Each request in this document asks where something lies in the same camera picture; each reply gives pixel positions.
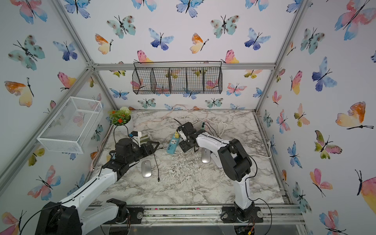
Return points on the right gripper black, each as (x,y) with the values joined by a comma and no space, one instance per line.
(183,145)

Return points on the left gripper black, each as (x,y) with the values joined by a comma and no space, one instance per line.
(150,148)

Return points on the grey mouse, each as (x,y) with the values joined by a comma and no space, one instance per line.
(205,156)

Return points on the blue power strip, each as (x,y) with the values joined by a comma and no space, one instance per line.
(172,146)

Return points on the silver mouse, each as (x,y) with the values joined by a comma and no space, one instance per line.
(146,169)

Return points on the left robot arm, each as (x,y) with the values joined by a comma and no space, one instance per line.
(70,215)

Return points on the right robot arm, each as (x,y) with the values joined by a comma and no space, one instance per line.
(236,163)

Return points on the potted plant white pot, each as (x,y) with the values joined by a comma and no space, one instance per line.
(120,117)

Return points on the white mesh wall basket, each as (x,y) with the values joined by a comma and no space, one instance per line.
(72,125)

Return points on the black wire wall basket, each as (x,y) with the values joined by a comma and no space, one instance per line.
(177,78)

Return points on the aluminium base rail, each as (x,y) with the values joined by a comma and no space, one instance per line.
(168,215)

